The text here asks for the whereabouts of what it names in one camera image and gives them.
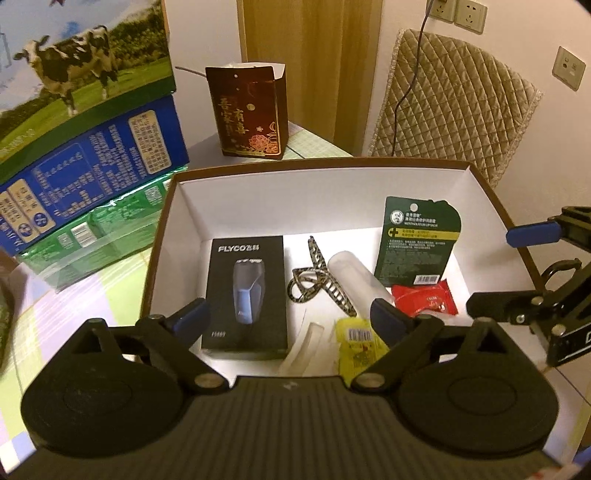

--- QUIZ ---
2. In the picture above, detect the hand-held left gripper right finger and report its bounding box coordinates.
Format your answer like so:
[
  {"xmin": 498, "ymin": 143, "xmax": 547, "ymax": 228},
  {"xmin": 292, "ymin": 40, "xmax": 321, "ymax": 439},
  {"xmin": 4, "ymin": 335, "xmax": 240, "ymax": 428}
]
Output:
[{"xmin": 352, "ymin": 298, "xmax": 517, "ymax": 394}]

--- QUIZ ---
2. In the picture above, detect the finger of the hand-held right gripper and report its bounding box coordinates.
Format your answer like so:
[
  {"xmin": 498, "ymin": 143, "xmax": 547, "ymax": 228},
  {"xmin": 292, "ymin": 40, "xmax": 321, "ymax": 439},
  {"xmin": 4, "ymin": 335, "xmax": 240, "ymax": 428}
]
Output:
[
  {"xmin": 465, "ymin": 258, "xmax": 591, "ymax": 335},
  {"xmin": 505, "ymin": 205, "xmax": 591, "ymax": 260}
]

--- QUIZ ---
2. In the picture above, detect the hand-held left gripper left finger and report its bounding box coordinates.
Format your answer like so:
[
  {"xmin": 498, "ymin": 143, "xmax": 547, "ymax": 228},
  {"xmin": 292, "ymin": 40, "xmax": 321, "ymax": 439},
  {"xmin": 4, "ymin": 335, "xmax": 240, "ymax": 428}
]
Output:
[{"xmin": 68, "ymin": 298, "xmax": 230, "ymax": 396}]

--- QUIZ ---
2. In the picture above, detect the translucent white bottle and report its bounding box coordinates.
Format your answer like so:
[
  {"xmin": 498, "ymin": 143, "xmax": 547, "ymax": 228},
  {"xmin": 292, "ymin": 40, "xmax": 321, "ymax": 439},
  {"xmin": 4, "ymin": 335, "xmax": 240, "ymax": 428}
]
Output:
[{"xmin": 326, "ymin": 250, "xmax": 399, "ymax": 309}]

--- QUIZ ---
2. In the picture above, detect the black shaver box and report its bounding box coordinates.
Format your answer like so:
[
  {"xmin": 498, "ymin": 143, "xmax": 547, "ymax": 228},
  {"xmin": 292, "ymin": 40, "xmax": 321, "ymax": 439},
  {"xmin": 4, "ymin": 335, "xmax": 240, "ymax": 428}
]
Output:
[{"xmin": 201, "ymin": 235, "xmax": 290, "ymax": 361}]

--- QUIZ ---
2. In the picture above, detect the brown cardboard box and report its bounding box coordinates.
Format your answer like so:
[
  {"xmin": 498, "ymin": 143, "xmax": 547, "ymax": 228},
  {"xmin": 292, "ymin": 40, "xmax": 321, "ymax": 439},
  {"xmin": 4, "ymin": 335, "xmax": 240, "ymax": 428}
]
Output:
[{"xmin": 140, "ymin": 157, "xmax": 557, "ymax": 377}]

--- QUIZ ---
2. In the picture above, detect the yellow snack packet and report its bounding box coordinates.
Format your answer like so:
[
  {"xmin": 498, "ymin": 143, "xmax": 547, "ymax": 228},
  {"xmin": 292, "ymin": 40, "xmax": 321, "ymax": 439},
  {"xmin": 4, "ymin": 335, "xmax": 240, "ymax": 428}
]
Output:
[{"xmin": 334, "ymin": 317, "xmax": 394, "ymax": 380}]

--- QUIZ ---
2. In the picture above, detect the red snack packet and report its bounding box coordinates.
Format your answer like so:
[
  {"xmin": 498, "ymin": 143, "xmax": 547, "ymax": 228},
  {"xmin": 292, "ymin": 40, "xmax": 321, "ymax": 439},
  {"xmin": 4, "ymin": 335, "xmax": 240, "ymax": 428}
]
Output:
[{"xmin": 391, "ymin": 279, "xmax": 458, "ymax": 320}]

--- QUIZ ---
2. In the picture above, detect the green lip balm card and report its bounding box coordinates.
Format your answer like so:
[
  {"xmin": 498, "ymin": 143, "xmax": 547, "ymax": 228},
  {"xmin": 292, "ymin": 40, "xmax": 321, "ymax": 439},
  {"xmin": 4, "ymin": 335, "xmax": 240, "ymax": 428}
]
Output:
[{"xmin": 373, "ymin": 196, "xmax": 463, "ymax": 286}]

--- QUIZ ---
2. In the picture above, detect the leopard print hair claw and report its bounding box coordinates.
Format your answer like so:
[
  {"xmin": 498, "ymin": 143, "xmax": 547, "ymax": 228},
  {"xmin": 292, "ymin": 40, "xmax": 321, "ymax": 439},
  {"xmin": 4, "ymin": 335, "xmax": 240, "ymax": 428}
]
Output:
[{"xmin": 286, "ymin": 236, "xmax": 359, "ymax": 319}]

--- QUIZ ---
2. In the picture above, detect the clear plastic strip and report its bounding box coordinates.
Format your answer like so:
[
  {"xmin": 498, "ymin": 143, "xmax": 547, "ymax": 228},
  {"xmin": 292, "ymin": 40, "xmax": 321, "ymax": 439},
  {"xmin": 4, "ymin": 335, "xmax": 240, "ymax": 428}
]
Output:
[{"xmin": 279, "ymin": 322, "xmax": 336, "ymax": 377}]

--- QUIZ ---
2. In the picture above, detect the green carton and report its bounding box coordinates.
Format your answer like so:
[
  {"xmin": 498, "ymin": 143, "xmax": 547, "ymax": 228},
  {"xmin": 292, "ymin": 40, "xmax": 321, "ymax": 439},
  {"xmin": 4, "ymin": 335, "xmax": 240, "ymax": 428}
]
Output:
[{"xmin": 16, "ymin": 172, "xmax": 180, "ymax": 295}]

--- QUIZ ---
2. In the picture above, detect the quilted beige chair cover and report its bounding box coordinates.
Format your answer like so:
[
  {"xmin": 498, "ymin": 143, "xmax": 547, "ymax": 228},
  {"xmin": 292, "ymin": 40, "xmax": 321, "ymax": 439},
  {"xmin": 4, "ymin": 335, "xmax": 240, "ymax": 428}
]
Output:
[{"xmin": 361, "ymin": 28, "xmax": 542, "ymax": 188}]

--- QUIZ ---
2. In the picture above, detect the blue milk carton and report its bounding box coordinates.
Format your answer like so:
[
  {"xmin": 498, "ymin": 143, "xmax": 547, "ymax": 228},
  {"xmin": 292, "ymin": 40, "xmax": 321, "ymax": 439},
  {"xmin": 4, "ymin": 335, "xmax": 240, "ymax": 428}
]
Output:
[{"xmin": 0, "ymin": 95, "xmax": 190, "ymax": 256}]

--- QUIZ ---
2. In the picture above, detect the dark box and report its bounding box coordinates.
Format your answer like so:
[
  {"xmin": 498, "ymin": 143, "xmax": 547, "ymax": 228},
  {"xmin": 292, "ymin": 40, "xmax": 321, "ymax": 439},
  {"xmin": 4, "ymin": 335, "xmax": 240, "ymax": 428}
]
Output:
[{"xmin": 0, "ymin": 248, "xmax": 17, "ymax": 371}]

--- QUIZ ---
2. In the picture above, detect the dark red gift bag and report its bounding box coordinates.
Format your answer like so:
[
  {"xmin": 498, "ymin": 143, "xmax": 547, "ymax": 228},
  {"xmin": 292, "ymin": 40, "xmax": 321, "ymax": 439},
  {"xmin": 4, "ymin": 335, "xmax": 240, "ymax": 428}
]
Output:
[{"xmin": 205, "ymin": 60, "xmax": 290, "ymax": 161}]

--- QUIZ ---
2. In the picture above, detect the cow print carton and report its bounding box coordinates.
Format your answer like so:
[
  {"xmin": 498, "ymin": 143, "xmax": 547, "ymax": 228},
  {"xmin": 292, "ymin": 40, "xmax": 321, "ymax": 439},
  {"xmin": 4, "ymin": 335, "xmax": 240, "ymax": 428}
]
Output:
[{"xmin": 0, "ymin": 0, "xmax": 179, "ymax": 163}]

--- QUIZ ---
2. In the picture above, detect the wooden door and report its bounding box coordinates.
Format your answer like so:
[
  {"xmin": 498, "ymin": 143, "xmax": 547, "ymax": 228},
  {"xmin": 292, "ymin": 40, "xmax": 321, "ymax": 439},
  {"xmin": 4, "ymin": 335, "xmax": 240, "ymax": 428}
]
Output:
[{"xmin": 237, "ymin": 0, "xmax": 385, "ymax": 156}]

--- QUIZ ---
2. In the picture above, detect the beige wall socket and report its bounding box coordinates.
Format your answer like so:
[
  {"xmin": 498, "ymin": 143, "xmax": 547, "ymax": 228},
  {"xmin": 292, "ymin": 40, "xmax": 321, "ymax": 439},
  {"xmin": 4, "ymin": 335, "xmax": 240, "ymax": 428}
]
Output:
[
  {"xmin": 552, "ymin": 45, "xmax": 587, "ymax": 92},
  {"xmin": 454, "ymin": 0, "xmax": 488, "ymax": 34},
  {"xmin": 428, "ymin": 0, "xmax": 459, "ymax": 22}
]

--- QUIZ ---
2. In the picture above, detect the black power cable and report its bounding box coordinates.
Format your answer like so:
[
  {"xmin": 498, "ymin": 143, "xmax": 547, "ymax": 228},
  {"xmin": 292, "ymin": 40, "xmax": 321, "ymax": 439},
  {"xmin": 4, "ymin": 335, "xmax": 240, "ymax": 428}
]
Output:
[{"xmin": 392, "ymin": 0, "xmax": 445, "ymax": 158}]

